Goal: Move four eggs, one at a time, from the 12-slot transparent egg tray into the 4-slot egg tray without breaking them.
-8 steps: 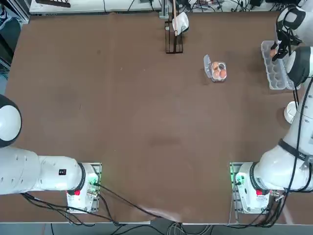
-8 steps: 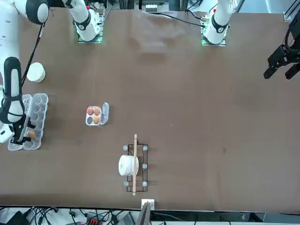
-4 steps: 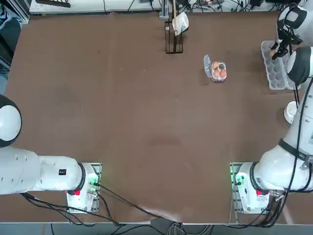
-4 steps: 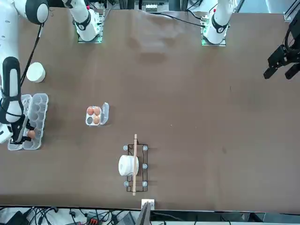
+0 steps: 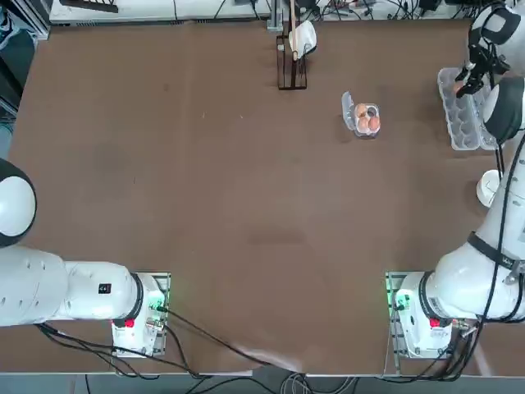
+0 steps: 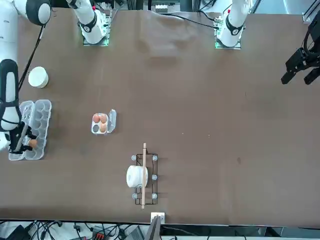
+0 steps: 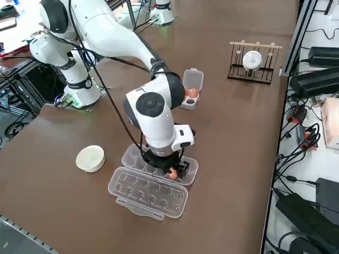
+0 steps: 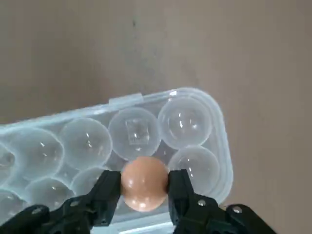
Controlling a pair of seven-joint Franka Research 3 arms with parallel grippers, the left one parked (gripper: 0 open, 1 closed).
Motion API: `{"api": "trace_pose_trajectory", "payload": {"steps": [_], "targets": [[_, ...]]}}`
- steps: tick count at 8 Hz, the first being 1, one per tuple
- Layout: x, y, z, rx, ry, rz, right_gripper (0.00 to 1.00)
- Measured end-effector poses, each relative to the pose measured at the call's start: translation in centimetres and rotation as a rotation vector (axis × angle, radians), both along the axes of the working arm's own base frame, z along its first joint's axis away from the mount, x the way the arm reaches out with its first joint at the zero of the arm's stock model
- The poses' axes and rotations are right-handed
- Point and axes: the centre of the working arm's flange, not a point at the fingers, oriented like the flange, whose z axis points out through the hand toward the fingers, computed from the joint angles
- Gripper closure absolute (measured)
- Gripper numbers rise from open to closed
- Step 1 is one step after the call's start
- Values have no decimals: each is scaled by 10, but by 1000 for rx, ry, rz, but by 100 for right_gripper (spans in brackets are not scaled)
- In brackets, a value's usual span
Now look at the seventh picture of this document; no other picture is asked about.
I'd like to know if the black power brick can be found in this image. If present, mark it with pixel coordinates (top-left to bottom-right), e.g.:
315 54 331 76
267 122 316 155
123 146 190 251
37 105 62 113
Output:
308 46 339 67
316 177 339 219
289 66 339 98
275 192 339 254

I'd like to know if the grey aluminium frame rail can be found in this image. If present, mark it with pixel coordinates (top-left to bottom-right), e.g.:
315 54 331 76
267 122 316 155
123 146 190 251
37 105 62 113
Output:
0 214 59 254

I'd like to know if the white bowl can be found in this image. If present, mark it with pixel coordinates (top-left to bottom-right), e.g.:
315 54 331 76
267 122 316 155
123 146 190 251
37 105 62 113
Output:
75 144 106 173

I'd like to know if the red black power strip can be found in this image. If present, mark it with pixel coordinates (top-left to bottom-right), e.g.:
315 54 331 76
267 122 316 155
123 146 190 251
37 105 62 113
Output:
296 124 318 151
287 105 308 124

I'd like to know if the small four-slot egg tray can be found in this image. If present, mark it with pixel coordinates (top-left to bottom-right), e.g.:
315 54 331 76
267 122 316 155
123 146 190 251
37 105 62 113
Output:
181 68 205 111

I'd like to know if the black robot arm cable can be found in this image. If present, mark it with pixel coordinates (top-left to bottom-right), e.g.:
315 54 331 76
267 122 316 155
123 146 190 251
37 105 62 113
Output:
67 0 159 170

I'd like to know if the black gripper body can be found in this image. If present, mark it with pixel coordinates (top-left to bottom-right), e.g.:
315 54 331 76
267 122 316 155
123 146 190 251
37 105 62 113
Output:
144 149 184 171

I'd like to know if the transparent twelve-slot egg tray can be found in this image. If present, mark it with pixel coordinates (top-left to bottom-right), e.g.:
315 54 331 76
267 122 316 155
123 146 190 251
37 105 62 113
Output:
108 142 200 221

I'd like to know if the white cup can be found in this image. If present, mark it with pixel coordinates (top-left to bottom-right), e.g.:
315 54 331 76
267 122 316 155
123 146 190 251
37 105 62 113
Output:
242 50 263 77

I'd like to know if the aluminium frame post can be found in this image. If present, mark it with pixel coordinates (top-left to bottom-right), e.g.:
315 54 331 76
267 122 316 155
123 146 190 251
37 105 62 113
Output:
281 0 318 77

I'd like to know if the pale pink box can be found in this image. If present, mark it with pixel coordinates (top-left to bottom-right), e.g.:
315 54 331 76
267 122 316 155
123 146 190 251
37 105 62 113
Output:
321 97 339 151

